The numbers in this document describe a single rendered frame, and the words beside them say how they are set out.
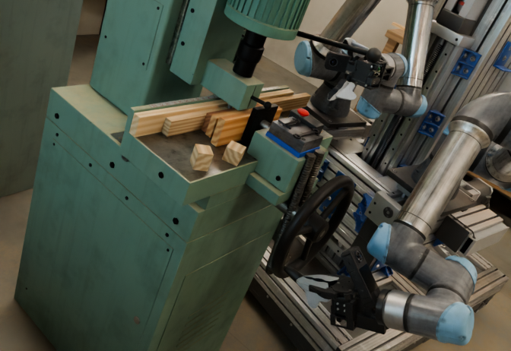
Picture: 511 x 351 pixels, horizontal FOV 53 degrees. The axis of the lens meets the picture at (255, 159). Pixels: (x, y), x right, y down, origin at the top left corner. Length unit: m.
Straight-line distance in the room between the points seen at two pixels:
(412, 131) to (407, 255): 0.81
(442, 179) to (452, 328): 0.31
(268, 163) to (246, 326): 1.02
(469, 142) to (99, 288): 1.01
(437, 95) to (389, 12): 2.80
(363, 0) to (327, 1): 3.15
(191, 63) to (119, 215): 0.42
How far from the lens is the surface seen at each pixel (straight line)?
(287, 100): 1.51
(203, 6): 1.25
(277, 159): 1.17
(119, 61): 1.42
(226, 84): 1.26
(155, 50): 1.31
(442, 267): 1.10
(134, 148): 1.13
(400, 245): 1.09
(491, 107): 1.23
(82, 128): 1.39
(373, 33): 4.62
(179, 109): 1.19
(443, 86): 1.83
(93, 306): 1.57
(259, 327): 2.11
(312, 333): 1.93
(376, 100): 1.52
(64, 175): 1.49
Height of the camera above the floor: 1.45
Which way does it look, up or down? 27 degrees down
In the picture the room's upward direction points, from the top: 22 degrees clockwise
